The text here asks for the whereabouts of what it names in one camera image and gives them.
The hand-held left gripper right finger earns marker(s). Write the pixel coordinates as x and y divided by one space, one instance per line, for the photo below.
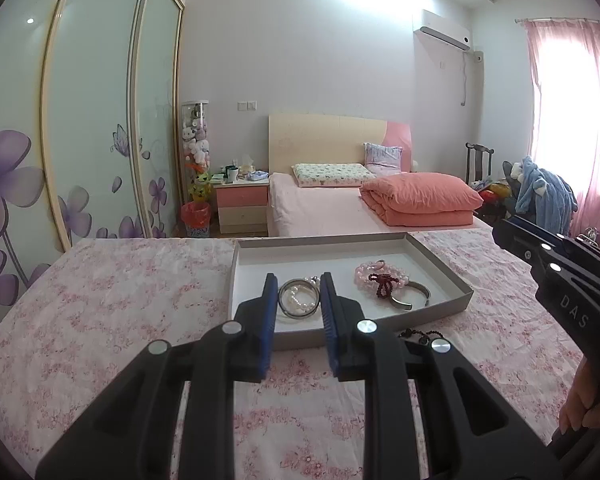
330 327

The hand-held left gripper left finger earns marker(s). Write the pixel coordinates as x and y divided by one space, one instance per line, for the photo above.
267 332

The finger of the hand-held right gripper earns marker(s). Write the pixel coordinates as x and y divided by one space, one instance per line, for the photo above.
570 242
525 245

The thin round silver bangle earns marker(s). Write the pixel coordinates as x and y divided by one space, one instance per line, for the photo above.
280 299

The grey shallow cardboard tray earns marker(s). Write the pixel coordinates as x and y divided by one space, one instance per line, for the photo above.
260 270

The silver cuff bangle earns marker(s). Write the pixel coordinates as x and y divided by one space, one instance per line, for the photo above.
426 294

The person's right hand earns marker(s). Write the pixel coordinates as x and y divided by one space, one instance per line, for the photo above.
587 395

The blue fleece robe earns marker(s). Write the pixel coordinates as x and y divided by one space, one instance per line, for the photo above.
545 200

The colourful toy pile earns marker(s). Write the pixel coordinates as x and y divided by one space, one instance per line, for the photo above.
495 192

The dark swivel chair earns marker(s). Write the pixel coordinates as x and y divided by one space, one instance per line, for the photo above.
507 170

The dark wooden chair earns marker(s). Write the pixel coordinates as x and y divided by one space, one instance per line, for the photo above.
479 160

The folded coral quilt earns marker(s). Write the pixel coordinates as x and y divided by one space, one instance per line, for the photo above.
420 197

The bed with pink sheet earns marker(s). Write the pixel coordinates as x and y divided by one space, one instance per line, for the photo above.
320 210

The pink and beige nightstand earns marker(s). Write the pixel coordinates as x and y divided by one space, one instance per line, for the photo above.
240 207

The pink sheer curtain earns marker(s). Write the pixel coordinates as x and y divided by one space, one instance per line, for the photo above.
575 110

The red lined trash bin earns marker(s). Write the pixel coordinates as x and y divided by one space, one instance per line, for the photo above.
196 220

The pink floral tablecloth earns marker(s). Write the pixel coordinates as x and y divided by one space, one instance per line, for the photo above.
130 300

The patterned flat pillow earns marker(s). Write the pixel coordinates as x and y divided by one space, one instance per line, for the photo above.
332 174

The blue tissue pack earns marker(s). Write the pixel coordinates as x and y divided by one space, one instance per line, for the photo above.
257 176

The lilac print pillow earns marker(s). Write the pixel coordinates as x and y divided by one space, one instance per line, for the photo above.
382 157

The white air conditioner pipe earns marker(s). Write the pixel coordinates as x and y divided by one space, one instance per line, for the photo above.
464 80

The beige and pink headboard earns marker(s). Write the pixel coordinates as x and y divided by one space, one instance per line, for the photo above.
320 140

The clear plush toy display tube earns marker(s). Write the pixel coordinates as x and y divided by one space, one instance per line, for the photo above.
196 145

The flower-print sliding wardrobe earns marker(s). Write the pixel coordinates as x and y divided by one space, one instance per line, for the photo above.
90 110

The white wall switch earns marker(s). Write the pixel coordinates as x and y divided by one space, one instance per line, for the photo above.
247 106

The white wall air conditioner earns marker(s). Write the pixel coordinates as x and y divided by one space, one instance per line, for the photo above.
440 30

